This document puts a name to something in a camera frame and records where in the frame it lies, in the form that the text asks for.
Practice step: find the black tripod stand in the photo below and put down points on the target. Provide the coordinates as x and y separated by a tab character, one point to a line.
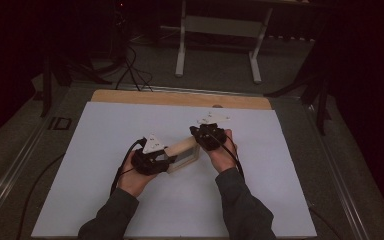
316	90
66	71

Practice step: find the wooden picture frame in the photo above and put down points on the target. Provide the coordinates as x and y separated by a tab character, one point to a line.
183	154

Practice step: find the person's left hand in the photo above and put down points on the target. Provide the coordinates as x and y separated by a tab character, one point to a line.
135	181

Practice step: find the white metal stand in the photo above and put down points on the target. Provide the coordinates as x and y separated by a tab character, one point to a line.
220	26

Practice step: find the white table mat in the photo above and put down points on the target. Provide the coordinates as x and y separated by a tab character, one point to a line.
180	206

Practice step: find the metal floor rail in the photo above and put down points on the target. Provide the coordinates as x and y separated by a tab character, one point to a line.
11	173
341	180

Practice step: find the black rectangular bracket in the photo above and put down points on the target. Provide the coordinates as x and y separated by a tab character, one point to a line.
60	123

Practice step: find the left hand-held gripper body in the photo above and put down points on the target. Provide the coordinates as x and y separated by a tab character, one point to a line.
148	161

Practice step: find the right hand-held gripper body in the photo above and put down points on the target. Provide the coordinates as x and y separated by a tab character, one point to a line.
211	136

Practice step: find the person's right hand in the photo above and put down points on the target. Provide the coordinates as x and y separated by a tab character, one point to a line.
223	158

